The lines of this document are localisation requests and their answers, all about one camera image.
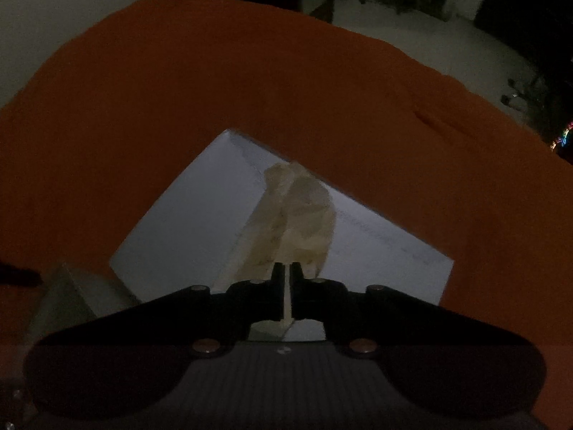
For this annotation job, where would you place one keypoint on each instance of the cardboard box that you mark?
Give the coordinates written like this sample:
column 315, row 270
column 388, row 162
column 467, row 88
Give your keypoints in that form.
column 75, row 297

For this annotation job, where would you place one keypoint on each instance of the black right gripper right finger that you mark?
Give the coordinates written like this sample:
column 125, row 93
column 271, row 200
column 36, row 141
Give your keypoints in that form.
column 317, row 305

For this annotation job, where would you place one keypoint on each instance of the white flat board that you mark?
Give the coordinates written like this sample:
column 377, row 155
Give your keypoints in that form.
column 193, row 234

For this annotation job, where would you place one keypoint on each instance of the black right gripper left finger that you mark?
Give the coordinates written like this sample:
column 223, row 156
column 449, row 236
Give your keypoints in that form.
column 257, row 307

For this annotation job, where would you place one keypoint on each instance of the red tablecloth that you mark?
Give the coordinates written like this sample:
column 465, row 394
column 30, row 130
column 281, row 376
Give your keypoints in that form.
column 113, row 116

